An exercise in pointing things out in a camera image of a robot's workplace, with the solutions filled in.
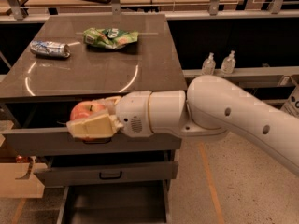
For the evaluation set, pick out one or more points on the grey middle drawer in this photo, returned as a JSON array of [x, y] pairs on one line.
[[105, 174]]

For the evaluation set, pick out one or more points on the grey drawer cabinet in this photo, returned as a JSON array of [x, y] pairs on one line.
[[39, 90]]

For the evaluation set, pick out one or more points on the cardboard box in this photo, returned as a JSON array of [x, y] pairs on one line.
[[17, 179]]

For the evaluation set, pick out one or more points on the green chip bag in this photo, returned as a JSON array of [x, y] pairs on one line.
[[109, 38]]

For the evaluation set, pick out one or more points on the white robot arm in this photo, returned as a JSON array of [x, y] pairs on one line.
[[209, 109]]

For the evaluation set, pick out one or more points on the grey drawer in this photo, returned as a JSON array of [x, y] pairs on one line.
[[58, 141], [105, 174], [123, 203]]

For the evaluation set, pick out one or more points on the crushed silver blue can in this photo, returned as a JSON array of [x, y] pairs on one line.
[[50, 49]]

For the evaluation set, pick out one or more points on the red apple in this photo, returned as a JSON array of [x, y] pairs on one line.
[[84, 110]]

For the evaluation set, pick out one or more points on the left clear sanitizer bottle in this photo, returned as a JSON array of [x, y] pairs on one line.
[[209, 65]]

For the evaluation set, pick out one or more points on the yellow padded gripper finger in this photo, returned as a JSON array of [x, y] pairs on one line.
[[96, 126], [106, 103]]

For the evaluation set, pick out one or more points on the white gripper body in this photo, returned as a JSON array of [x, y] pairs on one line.
[[134, 111]]

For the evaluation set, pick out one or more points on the grey metal shelf rail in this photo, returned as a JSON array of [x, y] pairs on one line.
[[257, 77]]

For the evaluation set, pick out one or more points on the right clear sanitizer bottle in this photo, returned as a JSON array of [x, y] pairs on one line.
[[228, 63]]

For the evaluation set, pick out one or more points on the white sign board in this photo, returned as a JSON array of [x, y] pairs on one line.
[[291, 106]]

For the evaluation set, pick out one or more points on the grey top drawer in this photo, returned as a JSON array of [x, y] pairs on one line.
[[58, 141]]

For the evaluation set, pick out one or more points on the clear sanitizer bottle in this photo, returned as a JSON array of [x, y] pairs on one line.
[[228, 63], [209, 65]]

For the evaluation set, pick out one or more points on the grey bottom drawer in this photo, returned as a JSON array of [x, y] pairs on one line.
[[123, 203]]

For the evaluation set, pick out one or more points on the plate in top drawer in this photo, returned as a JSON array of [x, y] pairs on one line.
[[62, 122]]

